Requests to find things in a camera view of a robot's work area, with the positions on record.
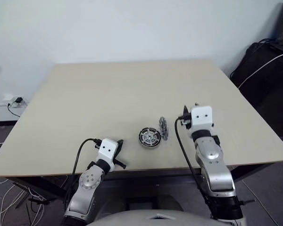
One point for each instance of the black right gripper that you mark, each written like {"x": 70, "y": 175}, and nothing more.
{"x": 186, "y": 120}

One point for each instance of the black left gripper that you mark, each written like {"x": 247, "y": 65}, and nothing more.
{"x": 117, "y": 155}

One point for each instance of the round silver motor lid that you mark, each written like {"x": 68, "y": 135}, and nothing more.
{"x": 163, "y": 130}

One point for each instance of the round silver motor housing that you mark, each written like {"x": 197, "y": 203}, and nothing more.
{"x": 151, "y": 147}

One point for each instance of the grey robot torso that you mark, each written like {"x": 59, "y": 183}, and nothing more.
{"x": 136, "y": 219}

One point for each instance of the large black bag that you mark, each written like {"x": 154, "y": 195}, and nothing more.
{"x": 266, "y": 94}

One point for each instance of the black floor stand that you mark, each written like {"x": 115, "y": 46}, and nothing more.
{"x": 23, "y": 188}

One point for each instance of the black power adapter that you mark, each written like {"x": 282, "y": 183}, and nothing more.
{"x": 19, "y": 100}

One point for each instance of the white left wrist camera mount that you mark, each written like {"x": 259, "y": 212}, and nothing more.
{"x": 107, "y": 147}

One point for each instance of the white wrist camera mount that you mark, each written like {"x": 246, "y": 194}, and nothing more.
{"x": 201, "y": 120}
{"x": 107, "y": 147}

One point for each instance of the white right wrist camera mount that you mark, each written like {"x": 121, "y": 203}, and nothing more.
{"x": 201, "y": 120}

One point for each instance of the white wall outlet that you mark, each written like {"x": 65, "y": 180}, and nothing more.
{"x": 24, "y": 101}

